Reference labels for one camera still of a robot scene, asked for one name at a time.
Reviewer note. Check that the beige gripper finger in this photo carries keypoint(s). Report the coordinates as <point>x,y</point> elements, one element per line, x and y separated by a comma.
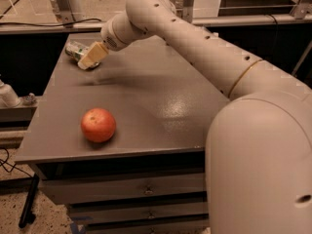
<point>94,55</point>

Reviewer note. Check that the silver green 7up can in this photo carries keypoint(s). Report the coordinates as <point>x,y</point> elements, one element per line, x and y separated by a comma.
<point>78,52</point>

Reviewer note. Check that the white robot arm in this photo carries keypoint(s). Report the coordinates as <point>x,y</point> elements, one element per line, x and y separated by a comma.
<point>259,146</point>

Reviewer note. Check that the red orange apple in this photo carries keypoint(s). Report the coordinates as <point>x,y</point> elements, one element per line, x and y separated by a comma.
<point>98,125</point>

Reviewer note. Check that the grey drawer cabinet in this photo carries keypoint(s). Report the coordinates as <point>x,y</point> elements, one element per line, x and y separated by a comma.
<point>149,178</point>

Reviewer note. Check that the black floor stand leg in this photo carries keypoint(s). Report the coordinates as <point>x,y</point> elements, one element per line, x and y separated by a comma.
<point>27,216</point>

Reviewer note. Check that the grey metal frame post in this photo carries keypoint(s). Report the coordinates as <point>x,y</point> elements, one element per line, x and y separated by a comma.
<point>65,12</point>

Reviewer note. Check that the grey metal centre post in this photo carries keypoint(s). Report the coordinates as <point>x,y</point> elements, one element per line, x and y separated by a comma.
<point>187,10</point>

